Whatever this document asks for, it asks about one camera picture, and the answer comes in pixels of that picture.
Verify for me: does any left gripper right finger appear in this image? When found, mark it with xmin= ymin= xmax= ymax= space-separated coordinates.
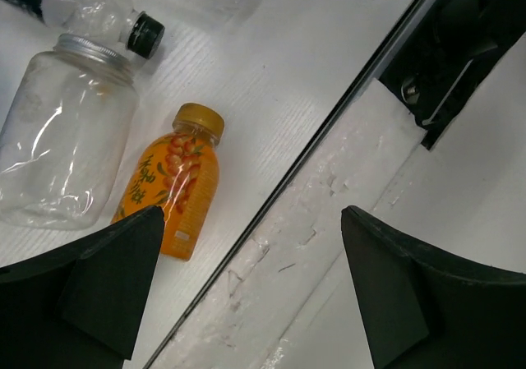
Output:
xmin=341 ymin=205 xmax=525 ymax=368

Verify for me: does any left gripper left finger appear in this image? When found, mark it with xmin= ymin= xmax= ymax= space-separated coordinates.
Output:
xmin=1 ymin=206 xmax=164 ymax=368

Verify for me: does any orange juice bottle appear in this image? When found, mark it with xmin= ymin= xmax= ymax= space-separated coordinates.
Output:
xmin=112 ymin=103 xmax=224 ymax=261

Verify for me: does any clear bottle with black label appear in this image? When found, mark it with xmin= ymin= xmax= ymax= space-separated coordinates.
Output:
xmin=3 ymin=0 xmax=165 ymax=59

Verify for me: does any clear jar with metal lid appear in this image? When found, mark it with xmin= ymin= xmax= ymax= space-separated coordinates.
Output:
xmin=1 ymin=34 xmax=139 ymax=230

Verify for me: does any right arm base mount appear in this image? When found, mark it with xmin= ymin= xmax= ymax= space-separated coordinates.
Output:
xmin=380 ymin=0 xmax=525 ymax=150

